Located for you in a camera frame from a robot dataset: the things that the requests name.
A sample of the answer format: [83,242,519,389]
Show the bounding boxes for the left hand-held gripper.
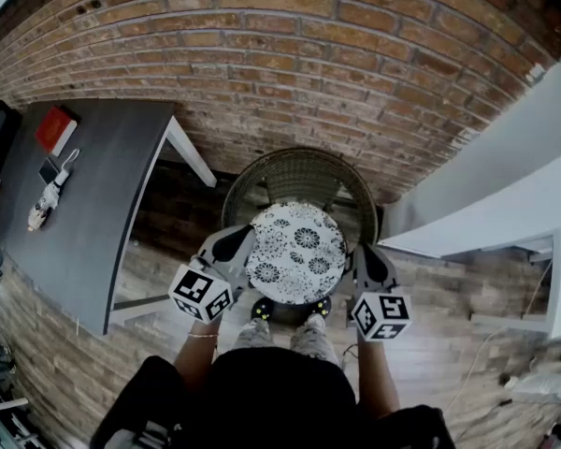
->
[167,224,259,325]

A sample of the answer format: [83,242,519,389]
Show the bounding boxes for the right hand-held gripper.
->
[350,244,413,343]

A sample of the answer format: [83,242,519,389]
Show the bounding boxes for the black white floral cushion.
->
[244,202,349,306]

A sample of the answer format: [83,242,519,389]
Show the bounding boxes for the brown wicker chair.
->
[221,147,380,270]

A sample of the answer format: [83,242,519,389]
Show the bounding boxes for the person's left forearm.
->
[173,318,221,392]

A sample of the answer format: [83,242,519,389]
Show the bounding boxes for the person's right forearm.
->
[354,339,401,415]

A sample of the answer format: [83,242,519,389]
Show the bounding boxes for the person's patterned trousers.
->
[233,313,341,369]

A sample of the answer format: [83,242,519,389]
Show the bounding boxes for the person's black shirt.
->
[89,346,457,449]

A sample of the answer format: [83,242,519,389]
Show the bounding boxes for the dark grey table white legs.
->
[0,99,218,336]

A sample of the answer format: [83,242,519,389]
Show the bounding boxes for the smartphone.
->
[37,156,62,185]

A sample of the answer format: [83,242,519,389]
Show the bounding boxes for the red book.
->
[34,105,79,157]

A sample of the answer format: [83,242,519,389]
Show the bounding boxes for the white floor cable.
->
[443,259,555,415]

